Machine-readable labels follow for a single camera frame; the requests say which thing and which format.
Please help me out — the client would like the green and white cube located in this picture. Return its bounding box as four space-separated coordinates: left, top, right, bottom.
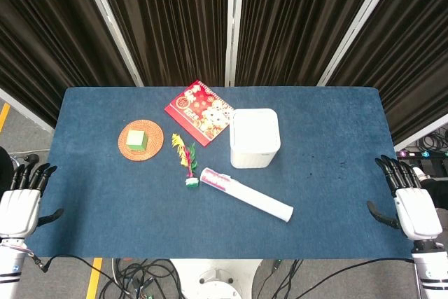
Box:
125 130 148 151

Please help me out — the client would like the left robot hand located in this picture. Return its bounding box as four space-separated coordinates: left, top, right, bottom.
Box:
0 163 65 240

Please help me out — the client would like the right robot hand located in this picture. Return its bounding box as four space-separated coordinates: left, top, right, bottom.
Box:
366 154 444 242

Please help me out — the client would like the black power strip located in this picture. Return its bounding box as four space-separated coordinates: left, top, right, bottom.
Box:
396 149 448 160

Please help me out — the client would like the red festive calendar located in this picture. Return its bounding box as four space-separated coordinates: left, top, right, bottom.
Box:
164 80 235 147

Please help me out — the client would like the dark pleated curtain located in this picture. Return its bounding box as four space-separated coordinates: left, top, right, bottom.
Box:
0 0 448 144

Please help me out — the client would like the black cable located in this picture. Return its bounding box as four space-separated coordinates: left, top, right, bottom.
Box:
31 253 122 291
300 257 414 299

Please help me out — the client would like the tangled black cables bundle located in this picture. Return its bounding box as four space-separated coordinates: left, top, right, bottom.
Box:
99 258 185 299

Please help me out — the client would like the rolled white paper scroll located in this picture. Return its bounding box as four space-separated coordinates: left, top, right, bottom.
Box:
199 167 295 224

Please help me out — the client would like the colourful feather shuttlecock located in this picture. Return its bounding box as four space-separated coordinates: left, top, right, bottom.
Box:
171 132 200 188

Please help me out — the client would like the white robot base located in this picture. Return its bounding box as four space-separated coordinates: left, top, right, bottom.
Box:
170 258 263 299

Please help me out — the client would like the white curtain frame post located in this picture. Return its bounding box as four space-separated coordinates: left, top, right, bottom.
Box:
316 0 400 87
224 0 246 87
76 0 144 87

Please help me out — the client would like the round woven orange coaster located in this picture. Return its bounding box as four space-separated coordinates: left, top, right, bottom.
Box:
118 119 165 162

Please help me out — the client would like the white square container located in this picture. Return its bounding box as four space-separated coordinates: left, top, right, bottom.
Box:
228 108 282 170

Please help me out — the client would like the blue table cloth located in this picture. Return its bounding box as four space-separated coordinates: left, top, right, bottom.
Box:
24 85 416 260

